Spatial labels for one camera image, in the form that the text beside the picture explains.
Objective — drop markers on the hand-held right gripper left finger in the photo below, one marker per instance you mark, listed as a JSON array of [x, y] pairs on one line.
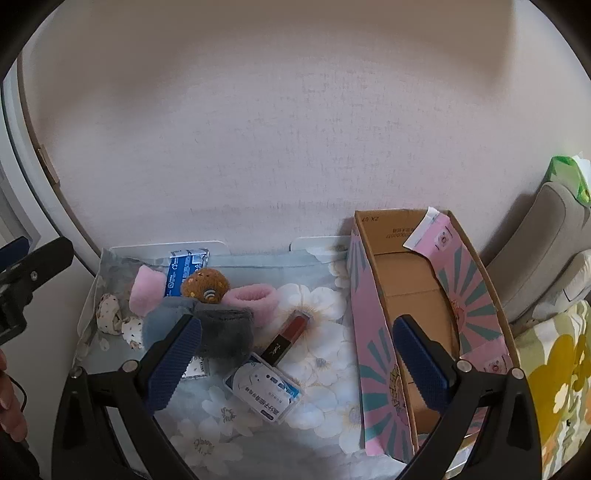
[[173, 364]]

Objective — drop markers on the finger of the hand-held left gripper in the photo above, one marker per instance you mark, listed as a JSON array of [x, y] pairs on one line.
[[44, 265], [14, 249]]

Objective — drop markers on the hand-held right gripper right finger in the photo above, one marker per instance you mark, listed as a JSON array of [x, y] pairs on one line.
[[422, 364]]

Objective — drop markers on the pink sunburst cardboard box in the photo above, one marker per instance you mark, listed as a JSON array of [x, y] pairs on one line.
[[406, 286]]

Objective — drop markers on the white dotted fabric scrunchie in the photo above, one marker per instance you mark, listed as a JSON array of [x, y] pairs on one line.
[[108, 314]]

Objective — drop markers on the pink and blue plush toy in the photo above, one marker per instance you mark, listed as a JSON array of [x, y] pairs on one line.
[[145, 286]]

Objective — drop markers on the brown plush hair clip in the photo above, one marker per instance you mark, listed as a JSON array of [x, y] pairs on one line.
[[203, 284]]

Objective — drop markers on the clear dental floss box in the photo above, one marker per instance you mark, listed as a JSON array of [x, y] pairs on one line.
[[258, 387]]

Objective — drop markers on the pink fluffy scrunchie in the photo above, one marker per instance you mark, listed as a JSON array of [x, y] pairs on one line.
[[251, 300]]

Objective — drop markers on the person's left hand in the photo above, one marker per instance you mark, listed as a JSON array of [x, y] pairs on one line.
[[7, 397]]

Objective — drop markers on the dark grey plush pouch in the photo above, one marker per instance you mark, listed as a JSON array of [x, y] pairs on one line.
[[226, 332]]

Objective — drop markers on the blue and white tissue packet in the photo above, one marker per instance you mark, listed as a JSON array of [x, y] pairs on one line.
[[184, 265]]

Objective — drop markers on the red lipstick with black cap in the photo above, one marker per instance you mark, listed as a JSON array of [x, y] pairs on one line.
[[288, 337]]

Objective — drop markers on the yellow floral blanket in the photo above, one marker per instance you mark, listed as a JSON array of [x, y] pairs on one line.
[[554, 369]]

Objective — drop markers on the grey cushion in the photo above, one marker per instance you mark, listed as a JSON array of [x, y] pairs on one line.
[[535, 240]]

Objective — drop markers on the green tissue pack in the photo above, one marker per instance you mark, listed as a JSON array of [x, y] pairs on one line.
[[570, 177]]

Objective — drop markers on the white door frame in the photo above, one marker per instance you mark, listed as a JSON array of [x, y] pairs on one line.
[[14, 184]]

